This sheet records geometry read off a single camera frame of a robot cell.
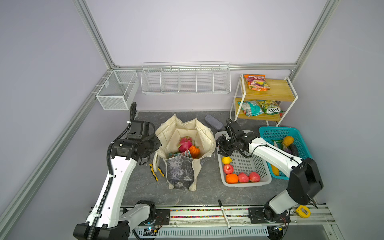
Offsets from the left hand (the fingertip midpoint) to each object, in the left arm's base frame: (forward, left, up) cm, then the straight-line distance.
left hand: (158, 145), depth 72 cm
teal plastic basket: (+22, -81, -29) cm, 89 cm away
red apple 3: (-12, -49, -19) cm, 54 cm away
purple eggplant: (+4, -75, -19) cm, 77 cm away
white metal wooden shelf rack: (+29, -71, +6) cm, 77 cm away
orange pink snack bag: (+33, -56, +10) cm, 66 cm away
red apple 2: (-12, -43, -19) cm, 49 cm away
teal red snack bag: (0, -13, -9) cm, 16 cm away
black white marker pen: (-27, -31, -24) cm, 48 cm away
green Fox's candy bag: (+29, -69, -7) cm, 75 cm away
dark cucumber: (+3, -79, -19) cm, 81 cm away
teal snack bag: (+28, -56, -6) cm, 63 cm away
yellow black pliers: (-4, +8, -24) cm, 25 cm away
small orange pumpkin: (+5, -17, -16) cm, 24 cm away
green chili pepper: (+13, -74, -24) cm, 79 cm away
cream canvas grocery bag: (+11, -4, -4) cm, 12 cm away
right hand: (+3, -28, -11) cm, 30 cm away
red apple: (-6, -36, -20) cm, 41 cm away
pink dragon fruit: (+11, -12, -17) cm, 24 cm away
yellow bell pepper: (+10, -79, -20) cm, 82 cm away
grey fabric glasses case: (+32, -33, -23) cm, 51 cm away
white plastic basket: (-2, -46, -24) cm, 52 cm away
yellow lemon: (0, -36, -20) cm, 41 cm away
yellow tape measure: (-29, -70, -23) cm, 79 cm away
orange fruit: (-12, -37, -19) cm, 43 cm away
